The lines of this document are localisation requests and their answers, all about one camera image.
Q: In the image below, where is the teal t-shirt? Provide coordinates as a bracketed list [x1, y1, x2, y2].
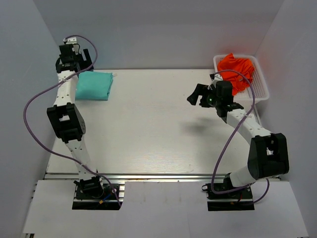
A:
[75, 71, 113, 101]

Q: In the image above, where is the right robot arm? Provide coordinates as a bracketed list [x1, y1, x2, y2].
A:
[187, 81, 290, 195]

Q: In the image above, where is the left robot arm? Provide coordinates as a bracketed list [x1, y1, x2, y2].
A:
[47, 44, 97, 183]

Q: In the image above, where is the orange t-shirt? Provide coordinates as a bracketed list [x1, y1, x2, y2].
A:
[217, 53, 255, 96]

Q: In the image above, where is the white plastic basket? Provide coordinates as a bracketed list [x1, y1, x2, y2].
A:
[213, 53, 269, 102]

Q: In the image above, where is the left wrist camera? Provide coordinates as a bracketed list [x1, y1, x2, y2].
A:
[59, 37, 80, 58]

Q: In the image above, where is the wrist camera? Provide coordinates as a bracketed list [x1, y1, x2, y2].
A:
[59, 37, 80, 58]
[209, 73, 233, 98]

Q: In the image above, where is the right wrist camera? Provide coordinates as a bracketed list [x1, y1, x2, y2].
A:
[209, 73, 233, 98]

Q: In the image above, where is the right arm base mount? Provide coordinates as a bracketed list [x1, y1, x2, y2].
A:
[202, 183, 255, 212]

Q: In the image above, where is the aluminium table rail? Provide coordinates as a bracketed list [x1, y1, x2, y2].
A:
[44, 173, 280, 182]

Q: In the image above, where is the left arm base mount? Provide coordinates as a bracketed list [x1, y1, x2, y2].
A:
[72, 178, 124, 211]

